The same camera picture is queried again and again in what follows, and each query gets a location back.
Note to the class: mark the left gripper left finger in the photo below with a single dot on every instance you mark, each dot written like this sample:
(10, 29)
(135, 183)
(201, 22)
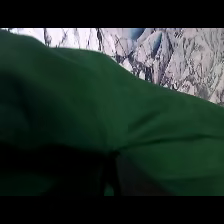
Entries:
(91, 180)

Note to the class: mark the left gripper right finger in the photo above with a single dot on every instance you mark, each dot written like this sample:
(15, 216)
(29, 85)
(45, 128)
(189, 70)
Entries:
(136, 183)

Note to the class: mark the green garment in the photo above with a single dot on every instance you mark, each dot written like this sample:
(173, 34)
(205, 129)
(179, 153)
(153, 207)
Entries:
(100, 100)

